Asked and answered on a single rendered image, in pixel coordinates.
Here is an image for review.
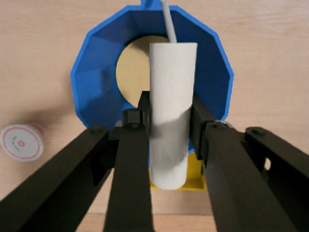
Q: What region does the yellow shallow tray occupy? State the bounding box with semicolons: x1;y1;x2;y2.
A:
150;152;207;190

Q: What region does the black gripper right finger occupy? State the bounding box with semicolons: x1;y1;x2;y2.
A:
189;91;309;232

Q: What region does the blue pail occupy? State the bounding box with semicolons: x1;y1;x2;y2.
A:
70;0;235;189

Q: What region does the white yogurt cup with red stripes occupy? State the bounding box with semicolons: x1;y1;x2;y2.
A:
0;122;47;160

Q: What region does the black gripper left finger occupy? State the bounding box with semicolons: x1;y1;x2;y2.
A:
0;91;156;232

